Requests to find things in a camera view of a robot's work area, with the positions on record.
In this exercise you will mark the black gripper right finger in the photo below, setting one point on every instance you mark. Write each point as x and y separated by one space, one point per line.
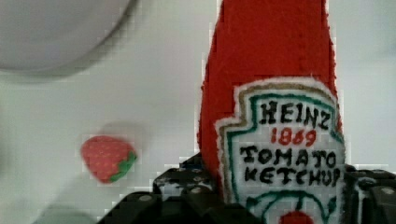
370 197

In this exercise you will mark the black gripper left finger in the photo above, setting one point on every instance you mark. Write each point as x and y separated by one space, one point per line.
183 195

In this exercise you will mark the red plush ketchup bottle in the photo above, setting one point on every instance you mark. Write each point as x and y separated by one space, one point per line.
270 130

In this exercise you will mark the grey round plate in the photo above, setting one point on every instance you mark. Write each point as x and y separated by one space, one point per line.
37 35

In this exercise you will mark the red plush strawberry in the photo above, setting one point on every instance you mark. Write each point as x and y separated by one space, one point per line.
108 158

